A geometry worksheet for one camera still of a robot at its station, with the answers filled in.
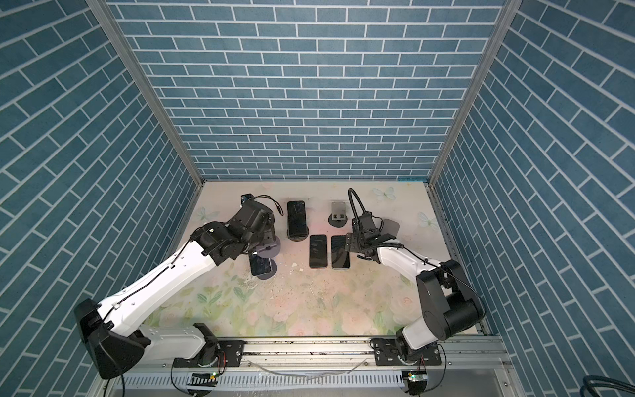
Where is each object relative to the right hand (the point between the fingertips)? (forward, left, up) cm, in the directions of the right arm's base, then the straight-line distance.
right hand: (356, 239), depth 93 cm
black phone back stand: (+3, +23, 0) cm, 24 cm away
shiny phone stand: (-15, +32, +1) cm, 35 cm away
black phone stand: (-1, +15, -9) cm, 17 cm away
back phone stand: (+1, +23, -5) cm, 24 cm away
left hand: (-9, +28, +16) cm, 34 cm away
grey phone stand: (+11, +8, -2) cm, 13 cm away
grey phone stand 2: (-13, +28, +11) cm, 33 cm away
